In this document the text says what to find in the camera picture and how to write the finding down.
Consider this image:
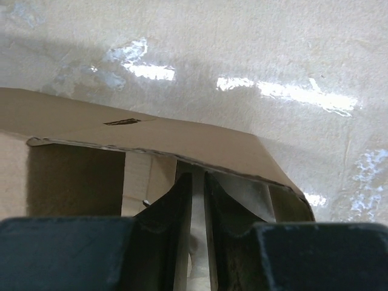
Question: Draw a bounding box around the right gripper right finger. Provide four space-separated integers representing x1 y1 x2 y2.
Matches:
204 173 387 290

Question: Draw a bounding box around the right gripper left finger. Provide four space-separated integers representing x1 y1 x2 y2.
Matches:
1 173 192 290

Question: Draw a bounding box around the brown cardboard box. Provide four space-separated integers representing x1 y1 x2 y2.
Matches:
1 88 315 222

